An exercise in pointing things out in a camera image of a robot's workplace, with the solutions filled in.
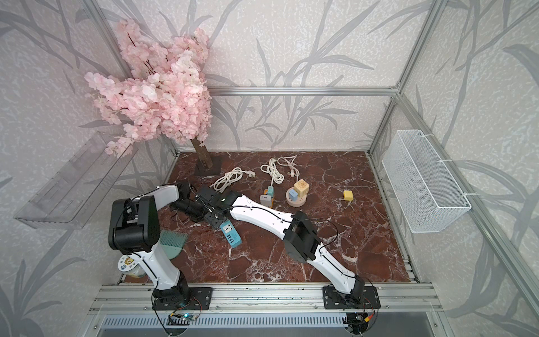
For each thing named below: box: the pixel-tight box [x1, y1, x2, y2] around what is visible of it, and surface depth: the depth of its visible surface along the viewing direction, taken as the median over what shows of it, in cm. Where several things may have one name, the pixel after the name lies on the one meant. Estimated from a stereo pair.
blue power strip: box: [219, 219, 243, 248], surface depth 88 cm
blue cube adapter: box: [288, 188, 299, 202], surface depth 98 cm
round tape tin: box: [117, 254, 149, 280], surface depth 75 cm
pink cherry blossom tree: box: [83, 18, 213, 170], surface depth 73 cm
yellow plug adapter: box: [343, 189, 354, 202], surface depth 103 cm
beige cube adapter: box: [293, 178, 310, 198], surface depth 98 cm
